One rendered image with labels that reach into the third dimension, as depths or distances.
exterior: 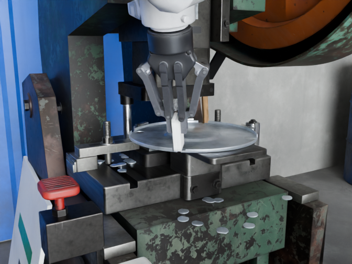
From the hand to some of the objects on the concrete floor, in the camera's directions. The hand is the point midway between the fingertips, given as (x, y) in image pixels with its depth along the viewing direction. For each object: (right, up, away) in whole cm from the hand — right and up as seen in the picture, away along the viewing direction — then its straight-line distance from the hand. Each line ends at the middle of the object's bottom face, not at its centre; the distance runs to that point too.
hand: (177, 132), depth 74 cm
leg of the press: (-33, -75, +42) cm, 92 cm away
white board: (-49, -72, +56) cm, 103 cm away
